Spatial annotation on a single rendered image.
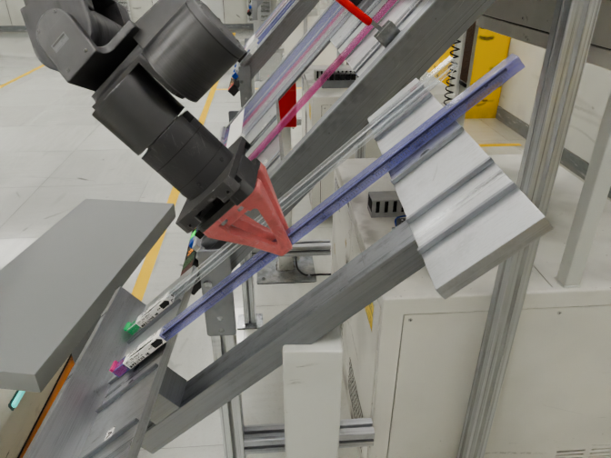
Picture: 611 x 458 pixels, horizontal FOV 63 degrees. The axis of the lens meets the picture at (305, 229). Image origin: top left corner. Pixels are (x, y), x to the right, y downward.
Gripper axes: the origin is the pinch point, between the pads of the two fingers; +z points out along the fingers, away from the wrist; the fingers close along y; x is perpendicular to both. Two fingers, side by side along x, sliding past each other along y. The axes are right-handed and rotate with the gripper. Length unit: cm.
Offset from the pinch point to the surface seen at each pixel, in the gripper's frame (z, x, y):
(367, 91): 2.4, -12.7, 30.3
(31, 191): -33, 174, 213
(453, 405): 65, 15, 32
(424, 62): 4.8, -21.0, 31.0
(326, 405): 15.9, 8.5, -4.3
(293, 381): 11.0, 8.7, -4.2
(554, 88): 18.8, -32.0, 28.3
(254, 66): 0, 27, 173
